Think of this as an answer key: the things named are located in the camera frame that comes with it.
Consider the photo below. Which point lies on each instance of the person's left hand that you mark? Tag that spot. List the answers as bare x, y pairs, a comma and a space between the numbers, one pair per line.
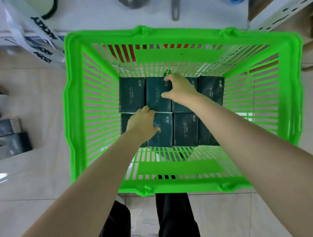
140, 123

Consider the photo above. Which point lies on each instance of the person's right hand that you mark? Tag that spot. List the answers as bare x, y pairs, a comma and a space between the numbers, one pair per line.
182, 90

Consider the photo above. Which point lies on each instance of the person's right thumb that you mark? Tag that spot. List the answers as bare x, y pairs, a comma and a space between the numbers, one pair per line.
166, 95

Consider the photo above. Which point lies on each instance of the person's left thumb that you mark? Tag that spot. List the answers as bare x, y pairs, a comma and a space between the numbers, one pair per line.
156, 127

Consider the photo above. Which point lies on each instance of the dark green tissue pack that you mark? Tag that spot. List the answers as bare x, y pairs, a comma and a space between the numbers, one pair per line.
181, 109
8, 127
14, 145
123, 120

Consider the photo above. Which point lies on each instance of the person's right forearm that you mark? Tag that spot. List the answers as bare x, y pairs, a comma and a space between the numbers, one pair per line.
256, 151

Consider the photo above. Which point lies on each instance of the person's left forearm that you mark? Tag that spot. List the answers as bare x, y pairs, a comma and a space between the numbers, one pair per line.
97, 185

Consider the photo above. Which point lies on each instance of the stack of dark green packets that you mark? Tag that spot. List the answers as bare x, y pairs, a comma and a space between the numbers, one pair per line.
132, 94

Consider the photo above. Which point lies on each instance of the green plastic shopping basket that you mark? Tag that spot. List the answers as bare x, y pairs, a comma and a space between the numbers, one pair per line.
176, 57

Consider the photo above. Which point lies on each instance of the red object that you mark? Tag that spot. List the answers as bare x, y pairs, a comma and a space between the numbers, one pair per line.
126, 55

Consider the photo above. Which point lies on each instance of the person's right leg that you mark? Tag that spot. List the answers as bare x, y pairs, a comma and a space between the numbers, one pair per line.
174, 214

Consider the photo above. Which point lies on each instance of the person's leg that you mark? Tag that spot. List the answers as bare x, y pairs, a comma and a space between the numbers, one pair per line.
116, 221
174, 214

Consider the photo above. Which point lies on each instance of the grey metal pan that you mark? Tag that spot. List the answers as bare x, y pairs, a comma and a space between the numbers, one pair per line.
133, 2

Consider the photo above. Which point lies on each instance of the person's left leg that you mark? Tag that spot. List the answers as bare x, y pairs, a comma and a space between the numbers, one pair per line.
116, 221

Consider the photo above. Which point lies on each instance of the blue object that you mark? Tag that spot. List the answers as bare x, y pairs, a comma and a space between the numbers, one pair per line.
235, 1

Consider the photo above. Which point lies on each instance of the white perforated metal rack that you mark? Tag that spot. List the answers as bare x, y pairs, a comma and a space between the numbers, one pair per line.
276, 14

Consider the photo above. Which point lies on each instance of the white round object black rim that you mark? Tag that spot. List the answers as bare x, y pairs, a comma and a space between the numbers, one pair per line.
39, 6

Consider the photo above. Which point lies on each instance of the white printed plastic bag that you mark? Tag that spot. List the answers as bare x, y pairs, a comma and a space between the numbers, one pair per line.
24, 31

